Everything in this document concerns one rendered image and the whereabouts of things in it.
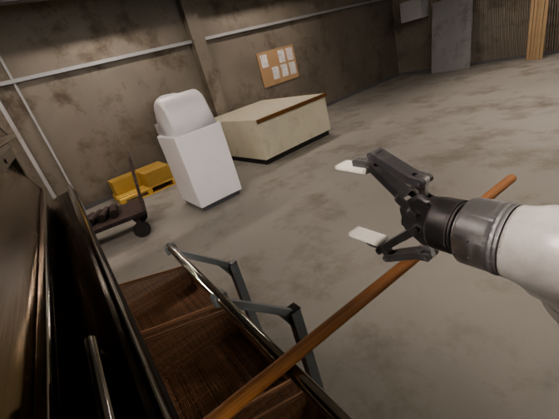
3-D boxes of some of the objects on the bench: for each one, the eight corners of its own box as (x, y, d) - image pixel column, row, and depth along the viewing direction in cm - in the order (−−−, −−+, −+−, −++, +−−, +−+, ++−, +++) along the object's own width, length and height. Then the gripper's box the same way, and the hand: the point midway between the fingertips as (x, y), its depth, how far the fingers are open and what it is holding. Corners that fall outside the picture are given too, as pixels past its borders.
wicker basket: (145, 386, 152) (117, 342, 141) (121, 326, 197) (98, 288, 185) (235, 323, 174) (218, 281, 162) (195, 282, 218) (179, 246, 207)
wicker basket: (189, 510, 104) (152, 459, 93) (146, 391, 149) (119, 346, 138) (309, 404, 125) (291, 352, 113) (239, 327, 170) (222, 284, 159)
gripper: (444, 149, 38) (318, 140, 55) (452, 315, 48) (344, 264, 65) (478, 127, 41) (349, 125, 58) (480, 287, 51) (369, 246, 68)
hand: (351, 200), depth 61 cm, fingers open, 13 cm apart
